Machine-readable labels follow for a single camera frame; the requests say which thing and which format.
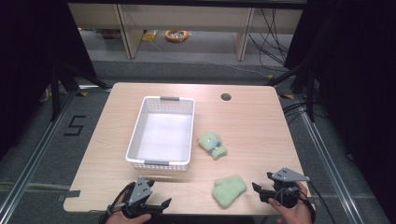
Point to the silver floor rail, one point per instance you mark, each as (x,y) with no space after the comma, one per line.
(330,161)
(29,158)

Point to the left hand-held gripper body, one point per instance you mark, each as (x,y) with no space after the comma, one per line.
(140,191)

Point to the light wooden shelf unit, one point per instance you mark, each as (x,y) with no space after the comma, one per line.
(186,21)

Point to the person's right hand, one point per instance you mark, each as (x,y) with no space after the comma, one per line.
(294,213)

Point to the green patterned sock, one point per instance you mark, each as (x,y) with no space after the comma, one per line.
(212,144)

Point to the person's left hand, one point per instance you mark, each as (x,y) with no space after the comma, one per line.
(127,219)

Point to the black metal stand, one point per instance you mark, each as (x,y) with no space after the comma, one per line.
(300,84)
(62,87)

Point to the white plastic basket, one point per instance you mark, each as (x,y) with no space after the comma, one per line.
(163,137)

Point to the green sponge cloth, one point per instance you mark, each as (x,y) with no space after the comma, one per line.
(229,190)

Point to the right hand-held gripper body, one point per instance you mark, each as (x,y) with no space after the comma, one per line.
(285,186)

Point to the yellow packet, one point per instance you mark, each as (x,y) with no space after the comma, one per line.
(149,36)

